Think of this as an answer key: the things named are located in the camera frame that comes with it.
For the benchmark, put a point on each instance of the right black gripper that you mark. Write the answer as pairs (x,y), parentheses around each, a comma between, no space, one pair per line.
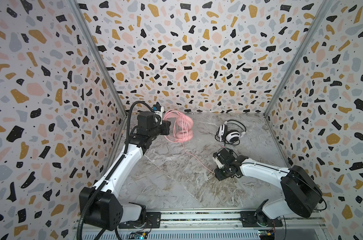
(222,163)

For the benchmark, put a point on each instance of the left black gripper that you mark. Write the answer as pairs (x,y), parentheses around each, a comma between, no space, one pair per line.
(165,124)

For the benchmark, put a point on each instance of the white black headphones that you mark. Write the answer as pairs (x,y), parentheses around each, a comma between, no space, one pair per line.
(229,136)

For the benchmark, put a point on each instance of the pink headphones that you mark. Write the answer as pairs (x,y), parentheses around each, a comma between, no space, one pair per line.
(182,128)

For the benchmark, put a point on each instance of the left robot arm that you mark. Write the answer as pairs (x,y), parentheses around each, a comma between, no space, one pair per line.
(99,204)

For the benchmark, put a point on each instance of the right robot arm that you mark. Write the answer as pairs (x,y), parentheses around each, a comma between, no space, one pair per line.
(300,193)

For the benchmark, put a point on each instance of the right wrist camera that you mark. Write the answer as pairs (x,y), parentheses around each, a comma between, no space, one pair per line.
(218,162)

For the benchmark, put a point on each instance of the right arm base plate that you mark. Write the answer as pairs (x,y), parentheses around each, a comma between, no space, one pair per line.
(255,219)

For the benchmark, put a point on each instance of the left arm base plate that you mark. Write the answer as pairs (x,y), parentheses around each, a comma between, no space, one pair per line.
(149,220)

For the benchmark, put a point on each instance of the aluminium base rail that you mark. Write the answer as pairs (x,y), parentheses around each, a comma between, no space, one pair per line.
(214,224)

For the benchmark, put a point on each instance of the left corner aluminium post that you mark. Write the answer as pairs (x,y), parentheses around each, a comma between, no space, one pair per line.
(73,5)

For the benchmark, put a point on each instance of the corner aluminium post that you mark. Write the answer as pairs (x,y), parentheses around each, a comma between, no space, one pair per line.
(320,15)
(73,5)

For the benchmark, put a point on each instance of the right corner aluminium post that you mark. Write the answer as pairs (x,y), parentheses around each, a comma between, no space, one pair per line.
(320,15)

